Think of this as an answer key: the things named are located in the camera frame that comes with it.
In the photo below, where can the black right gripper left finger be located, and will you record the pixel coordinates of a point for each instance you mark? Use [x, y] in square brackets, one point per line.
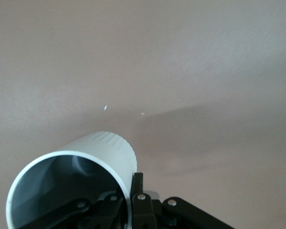
[85, 210]

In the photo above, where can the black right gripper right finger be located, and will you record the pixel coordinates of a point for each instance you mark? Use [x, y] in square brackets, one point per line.
[143, 210]

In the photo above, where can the white mug grey inside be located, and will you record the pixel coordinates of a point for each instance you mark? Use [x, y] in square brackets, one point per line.
[109, 152]

